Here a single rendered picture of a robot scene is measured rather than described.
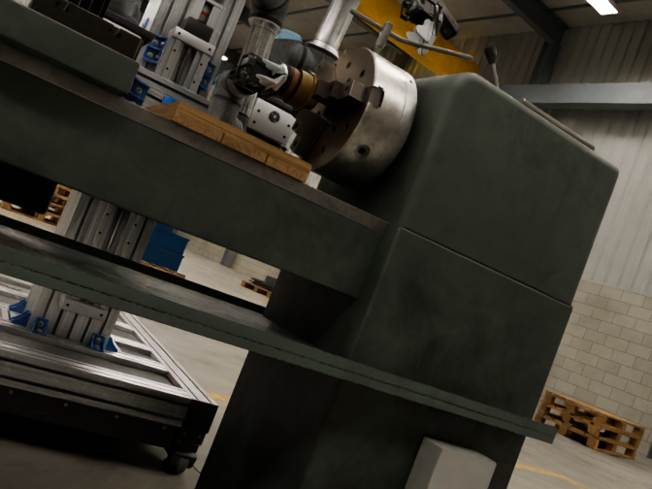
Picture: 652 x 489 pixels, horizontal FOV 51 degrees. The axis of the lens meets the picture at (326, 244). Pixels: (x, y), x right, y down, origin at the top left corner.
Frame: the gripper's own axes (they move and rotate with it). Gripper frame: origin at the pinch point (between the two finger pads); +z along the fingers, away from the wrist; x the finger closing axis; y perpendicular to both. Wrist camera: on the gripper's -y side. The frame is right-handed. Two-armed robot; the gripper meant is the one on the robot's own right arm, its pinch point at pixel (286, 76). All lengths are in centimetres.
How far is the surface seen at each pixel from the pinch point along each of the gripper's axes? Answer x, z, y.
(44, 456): -108, -41, 9
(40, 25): -18, 21, 49
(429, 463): -69, 23, -57
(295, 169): -20.1, 14.6, -4.0
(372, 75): 7.0, 8.9, -15.2
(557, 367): -31, -706, -913
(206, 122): -19.4, 14.9, 16.7
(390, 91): 5.1, 11.1, -19.9
